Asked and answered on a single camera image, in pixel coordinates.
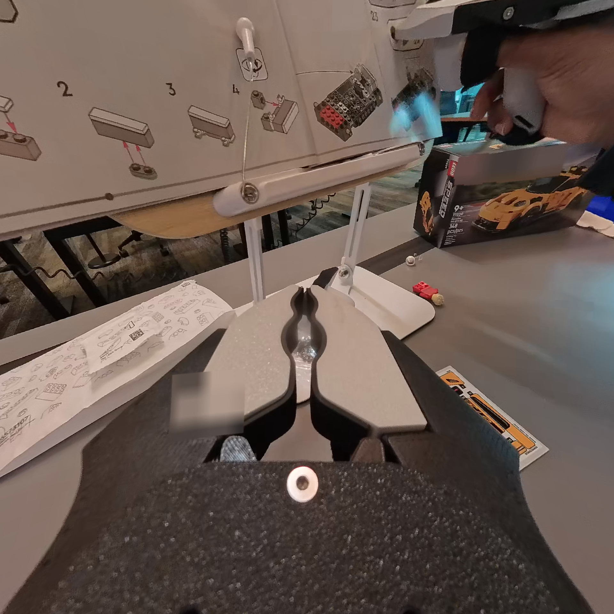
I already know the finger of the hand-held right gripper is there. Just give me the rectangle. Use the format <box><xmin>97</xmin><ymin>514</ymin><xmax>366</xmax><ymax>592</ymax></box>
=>
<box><xmin>390</xmin><ymin>0</ymin><xmax>463</xmax><ymax>41</ymax></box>

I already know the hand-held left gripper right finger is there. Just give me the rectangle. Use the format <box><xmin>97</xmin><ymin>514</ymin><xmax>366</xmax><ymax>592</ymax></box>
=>
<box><xmin>306</xmin><ymin>285</ymin><xmax>429</xmax><ymax>436</ymax></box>

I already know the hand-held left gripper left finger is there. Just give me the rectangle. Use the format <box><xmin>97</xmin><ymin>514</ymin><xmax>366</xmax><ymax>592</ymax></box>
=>
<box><xmin>204</xmin><ymin>284</ymin><xmax>305</xmax><ymax>432</ymax></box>

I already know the white book stand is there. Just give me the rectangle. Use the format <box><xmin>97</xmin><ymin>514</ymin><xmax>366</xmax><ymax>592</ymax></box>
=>
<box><xmin>110</xmin><ymin>17</ymin><xmax>436</xmax><ymax>404</ymax></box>

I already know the blue plastic bin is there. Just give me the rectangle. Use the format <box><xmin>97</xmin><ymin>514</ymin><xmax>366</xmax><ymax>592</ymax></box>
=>
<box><xmin>587</xmin><ymin>197</ymin><xmax>614</xmax><ymax>226</ymax></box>

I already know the instruction booklet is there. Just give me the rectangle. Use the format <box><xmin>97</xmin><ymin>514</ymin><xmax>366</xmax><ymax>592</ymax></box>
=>
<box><xmin>0</xmin><ymin>0</ymin><xmax>437</xmax><ymax>233</ymax></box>

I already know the person's right hand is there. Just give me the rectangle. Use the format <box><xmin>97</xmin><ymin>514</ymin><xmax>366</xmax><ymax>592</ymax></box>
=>
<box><xmin>472</xmin><ymin>26</ymin><xmax>614</xmax><ymax>145</ymax></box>

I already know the orange sticker sheet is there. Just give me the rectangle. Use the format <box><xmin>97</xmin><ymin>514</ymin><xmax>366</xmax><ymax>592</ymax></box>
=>
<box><xmin>436</xmin><ymin>366</ymin><xmax>549</xmax><ymax>473</ymax></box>

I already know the printed white paper bag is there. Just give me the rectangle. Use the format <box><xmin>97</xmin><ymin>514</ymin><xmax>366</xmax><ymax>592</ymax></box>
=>
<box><xmin>0</xmin><ymin>280</ymin><xmax>237</xmax><ymax>479</ymax></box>

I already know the black toy car set box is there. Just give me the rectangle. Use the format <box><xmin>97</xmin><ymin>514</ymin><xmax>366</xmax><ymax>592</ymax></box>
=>
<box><xmin>413</xmin><ymin>144</ymin><xmax>602</xmax><ymax>249</ymax></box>

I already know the white crumpled paper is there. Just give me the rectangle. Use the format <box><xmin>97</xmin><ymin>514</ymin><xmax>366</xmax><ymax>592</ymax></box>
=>
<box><xmin>576</xmin><ymin>211</ymin><xmax>614</xmax><ymax>239</ymax></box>

